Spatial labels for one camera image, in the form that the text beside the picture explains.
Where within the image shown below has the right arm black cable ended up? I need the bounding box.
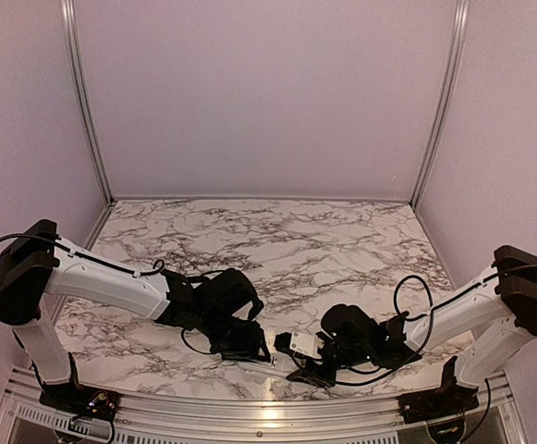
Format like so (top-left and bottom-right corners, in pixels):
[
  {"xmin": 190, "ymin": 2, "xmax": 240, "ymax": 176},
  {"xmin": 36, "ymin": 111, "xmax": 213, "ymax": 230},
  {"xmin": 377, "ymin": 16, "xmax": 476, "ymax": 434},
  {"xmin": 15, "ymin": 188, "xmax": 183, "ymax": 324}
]
[{"xmin": 332, "ymin": 275, "xmax": 537, "ymax": 385}]

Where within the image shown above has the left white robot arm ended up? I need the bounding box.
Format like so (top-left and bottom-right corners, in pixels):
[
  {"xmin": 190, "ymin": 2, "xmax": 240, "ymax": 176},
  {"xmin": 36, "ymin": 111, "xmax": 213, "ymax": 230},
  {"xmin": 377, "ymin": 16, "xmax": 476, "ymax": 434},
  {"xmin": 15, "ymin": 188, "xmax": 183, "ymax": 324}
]
[{"xmin": 0, "ymin": 219, "xmax": 271, "ymax": 412}]

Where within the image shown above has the aluminium corner post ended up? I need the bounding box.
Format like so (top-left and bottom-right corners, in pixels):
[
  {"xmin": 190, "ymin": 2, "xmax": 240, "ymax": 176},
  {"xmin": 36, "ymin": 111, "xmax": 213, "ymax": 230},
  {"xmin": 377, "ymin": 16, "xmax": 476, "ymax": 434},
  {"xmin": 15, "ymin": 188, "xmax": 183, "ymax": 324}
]
[
  {"xmin": 61, "ymin": 0, "xmax": 115, "ymax": 206},
  {"xmin": 409, "ymin": 0, "xmax": 470, "ymax": 212}
]

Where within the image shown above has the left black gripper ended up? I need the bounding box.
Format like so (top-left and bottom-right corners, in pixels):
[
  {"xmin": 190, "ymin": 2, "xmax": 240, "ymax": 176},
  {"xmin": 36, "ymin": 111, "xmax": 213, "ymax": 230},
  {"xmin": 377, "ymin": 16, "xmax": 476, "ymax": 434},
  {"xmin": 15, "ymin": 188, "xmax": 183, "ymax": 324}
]
[{"xmin": 199, "ymin": 306, "xmax": 271, "ymax": 362}]

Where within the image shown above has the left aluminium corner post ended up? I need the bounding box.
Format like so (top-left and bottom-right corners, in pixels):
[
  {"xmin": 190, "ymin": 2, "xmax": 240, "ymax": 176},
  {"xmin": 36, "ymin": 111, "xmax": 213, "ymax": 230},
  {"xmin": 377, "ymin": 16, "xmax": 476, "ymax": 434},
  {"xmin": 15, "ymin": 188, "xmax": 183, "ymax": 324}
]
[{"xmin": 61, "ymin": 0, "xmax": 115, "ymax": 206}]

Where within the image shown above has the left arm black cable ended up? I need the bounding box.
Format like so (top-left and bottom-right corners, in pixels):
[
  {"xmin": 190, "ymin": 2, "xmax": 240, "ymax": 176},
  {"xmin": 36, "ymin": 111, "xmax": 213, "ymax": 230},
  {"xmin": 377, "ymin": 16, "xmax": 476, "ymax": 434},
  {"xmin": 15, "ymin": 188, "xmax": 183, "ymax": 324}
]
[{"xmin": 0, "ymin": 233, "xmax": 226, "ymax": 355}]

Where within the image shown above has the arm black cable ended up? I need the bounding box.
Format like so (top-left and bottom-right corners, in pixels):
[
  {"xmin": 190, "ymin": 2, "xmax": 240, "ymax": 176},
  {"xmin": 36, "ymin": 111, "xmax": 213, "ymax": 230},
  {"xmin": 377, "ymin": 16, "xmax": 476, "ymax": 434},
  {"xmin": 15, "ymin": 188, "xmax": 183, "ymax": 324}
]
[
  {"xmin": 332, "ymin": 275, "xmax": 537, "ymax": 385},
  {"xmin": 0, "ymin": 233, "xmax": 226, "ymax": 355}
]

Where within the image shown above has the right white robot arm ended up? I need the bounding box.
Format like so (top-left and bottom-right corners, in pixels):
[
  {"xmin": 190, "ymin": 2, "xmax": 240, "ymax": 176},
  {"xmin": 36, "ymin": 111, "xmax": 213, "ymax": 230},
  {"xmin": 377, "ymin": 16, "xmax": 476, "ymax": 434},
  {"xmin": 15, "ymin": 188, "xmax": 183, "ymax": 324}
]
[{"xmin": 275, "ymin": 245, "xmax": 537, "ymax": 414}]

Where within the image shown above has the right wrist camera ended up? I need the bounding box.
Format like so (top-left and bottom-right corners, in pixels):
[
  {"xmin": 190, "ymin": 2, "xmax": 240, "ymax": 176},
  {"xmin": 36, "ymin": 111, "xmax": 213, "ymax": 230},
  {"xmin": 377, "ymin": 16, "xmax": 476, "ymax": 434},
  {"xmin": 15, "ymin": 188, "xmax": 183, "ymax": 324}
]
[{"xmin": 274, "ymin": 332, "xmax": 323, "ymax": 360}]

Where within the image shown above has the white remote control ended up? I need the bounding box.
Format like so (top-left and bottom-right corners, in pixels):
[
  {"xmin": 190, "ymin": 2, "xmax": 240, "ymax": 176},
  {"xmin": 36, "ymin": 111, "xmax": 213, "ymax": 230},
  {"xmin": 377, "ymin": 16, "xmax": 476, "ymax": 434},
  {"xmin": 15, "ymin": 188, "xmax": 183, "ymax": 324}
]
[{"xmin": 248, "ymin": 354, "xmax": 297, "ymax": 372}]

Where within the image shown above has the right aluminium corner post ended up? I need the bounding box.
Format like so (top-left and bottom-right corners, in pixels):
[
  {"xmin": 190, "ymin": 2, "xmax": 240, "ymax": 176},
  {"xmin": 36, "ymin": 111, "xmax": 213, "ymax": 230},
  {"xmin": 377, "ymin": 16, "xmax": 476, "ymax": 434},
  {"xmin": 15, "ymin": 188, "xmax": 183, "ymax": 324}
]
[{"xmin": 409, "ymin": 0, "xmax": 470, "ymax": 212}]

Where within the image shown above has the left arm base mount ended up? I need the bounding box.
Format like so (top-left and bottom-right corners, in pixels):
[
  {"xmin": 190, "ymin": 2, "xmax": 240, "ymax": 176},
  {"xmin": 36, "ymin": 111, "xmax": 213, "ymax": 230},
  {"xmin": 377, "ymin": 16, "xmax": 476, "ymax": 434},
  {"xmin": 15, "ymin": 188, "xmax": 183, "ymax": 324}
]
[{"xmin": 39, "ymin": 353, "xmax": 121, "ymax": 422}]

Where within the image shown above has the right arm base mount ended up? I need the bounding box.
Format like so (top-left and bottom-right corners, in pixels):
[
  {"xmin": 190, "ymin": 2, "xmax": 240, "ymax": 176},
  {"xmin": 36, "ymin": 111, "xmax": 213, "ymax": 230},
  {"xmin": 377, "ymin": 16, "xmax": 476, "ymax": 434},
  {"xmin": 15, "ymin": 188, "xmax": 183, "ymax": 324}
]
[{"xmin": 398, "ymin": 356, "xmax": 480, "ymax": 424}]

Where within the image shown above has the front aluminium rail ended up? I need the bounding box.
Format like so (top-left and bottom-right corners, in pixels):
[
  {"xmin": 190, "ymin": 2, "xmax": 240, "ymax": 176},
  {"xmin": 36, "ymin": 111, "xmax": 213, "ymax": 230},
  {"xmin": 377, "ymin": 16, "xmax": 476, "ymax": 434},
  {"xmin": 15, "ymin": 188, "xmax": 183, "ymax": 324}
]
[{"xmin": 0, "ymin": 364, "xmax": 528, "ymax": 444}]

